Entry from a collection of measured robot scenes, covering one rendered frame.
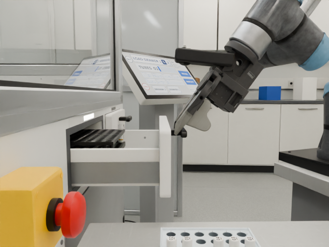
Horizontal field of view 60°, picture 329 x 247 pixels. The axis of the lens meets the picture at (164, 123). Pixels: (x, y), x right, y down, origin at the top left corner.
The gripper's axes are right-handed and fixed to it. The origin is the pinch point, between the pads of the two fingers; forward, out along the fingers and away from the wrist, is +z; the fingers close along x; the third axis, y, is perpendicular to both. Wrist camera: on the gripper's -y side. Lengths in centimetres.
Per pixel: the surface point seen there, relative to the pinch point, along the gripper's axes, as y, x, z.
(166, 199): 30, 94, 42
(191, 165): 79, 296, 46
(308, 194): 47, 23, -5
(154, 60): -19, 96, -17
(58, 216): -7.5, -34.0, 10.4
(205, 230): 9.6, -20.3, 8.1
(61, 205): -7.8, -33.3, 9.7
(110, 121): -12.7, 17.0, 10.0
